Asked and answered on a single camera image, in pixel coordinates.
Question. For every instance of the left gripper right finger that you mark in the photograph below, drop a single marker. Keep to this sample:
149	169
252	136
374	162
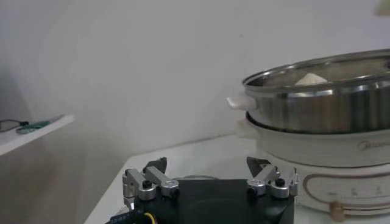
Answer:
268	176

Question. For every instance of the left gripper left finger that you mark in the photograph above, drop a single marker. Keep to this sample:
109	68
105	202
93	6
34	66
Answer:
152	178

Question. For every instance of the white steamed baozi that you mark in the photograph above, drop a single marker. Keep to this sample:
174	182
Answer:
310	80

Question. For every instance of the stainless steel steamer basket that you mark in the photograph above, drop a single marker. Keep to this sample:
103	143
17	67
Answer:
320	109

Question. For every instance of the white electric cooker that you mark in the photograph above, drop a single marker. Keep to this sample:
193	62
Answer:
304	152

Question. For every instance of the white side table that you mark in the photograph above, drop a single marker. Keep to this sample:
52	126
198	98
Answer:
36	134

